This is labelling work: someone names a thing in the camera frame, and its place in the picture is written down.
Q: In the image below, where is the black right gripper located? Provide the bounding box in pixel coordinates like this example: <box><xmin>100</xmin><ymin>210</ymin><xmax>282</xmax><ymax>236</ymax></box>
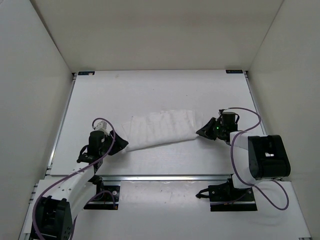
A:
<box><xmin>196</xmin><ymin>117</ymin><xmax>226</xmax><ymax>141</ymax></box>

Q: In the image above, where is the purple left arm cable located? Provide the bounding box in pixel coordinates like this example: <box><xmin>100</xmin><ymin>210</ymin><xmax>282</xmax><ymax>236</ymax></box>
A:
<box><xmin>32</xmin><ymin>117</ymin><xmax>118</xmax><ymax>240</ymax></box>

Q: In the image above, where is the right corner table label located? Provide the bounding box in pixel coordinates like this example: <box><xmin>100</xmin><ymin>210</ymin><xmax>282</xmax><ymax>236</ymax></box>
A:
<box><xmin>225</xmin><ymin>69</ymin><xmax>243</xmax><ymax>74</ymax></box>

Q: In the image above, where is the left corner table label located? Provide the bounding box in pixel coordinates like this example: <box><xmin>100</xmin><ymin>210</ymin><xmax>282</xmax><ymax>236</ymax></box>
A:
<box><xmin>77</xmin><ymin>71</ymin><xmax>95</xmax><ymax>76</ymax></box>

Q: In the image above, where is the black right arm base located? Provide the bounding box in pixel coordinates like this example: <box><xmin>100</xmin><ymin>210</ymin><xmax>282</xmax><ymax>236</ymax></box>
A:
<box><xmin>195</xmin><ymin>178</ymin><xmax>258</xmax><ymax>212</ymax></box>

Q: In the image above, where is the corner table label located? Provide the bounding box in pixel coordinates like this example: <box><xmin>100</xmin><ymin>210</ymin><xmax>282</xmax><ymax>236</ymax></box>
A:
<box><xmin>225</xmin><ymin>69</ymin><xmax>243</xmax><ymax>74</ymax></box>
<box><xmin>77</xmin><ymin>71</ymin><xmax>95</xmax><ymax>76</ymax></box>

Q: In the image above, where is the white front cover board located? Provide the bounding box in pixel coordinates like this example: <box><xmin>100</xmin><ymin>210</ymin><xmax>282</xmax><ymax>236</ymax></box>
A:
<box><xmin>18</xmin><ymin>179</ymin><xmax>312</xmax><ymax>238</ymax></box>

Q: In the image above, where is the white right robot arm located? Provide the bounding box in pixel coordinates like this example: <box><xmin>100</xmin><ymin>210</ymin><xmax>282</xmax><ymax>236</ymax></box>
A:
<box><xmin>196</xmin><ymin>111</ymin><xmax>291</xmax><ymax>200</ymax></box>

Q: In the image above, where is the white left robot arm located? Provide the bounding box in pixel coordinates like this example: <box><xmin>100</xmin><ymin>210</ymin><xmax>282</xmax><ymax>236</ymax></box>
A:
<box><xmin>30</xmin><ymin>130</ymin><xmax>129</xmax><ymax>240</ymax></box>

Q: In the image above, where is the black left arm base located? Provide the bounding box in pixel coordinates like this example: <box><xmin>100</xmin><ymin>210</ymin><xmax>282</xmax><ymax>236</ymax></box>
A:
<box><xmin>84</xmin><ymin>175</ymin><xmax>121</xmax><ymax>211</ymax></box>

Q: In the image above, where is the aluminium table edge rail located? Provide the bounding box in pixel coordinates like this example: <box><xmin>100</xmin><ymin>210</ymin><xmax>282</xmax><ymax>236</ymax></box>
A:
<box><xmin>102</xmin><ymin>174</ymin><xmax>231</xmax><ymax>182</ymax></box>

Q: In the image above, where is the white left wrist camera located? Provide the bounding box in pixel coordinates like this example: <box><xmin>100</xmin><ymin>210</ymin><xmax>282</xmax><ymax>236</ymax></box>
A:
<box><xmin>93</xmin><ymin>120</ymin><xmax>110</xmax><ymax>136</ymax></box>

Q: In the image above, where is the white pleated skirt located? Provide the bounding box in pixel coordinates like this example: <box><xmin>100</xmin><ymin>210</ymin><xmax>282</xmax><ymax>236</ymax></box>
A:
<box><xmin>119</xmin><ymin>109</ymin><xmax>204</xmax><ymax>152</ymax></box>

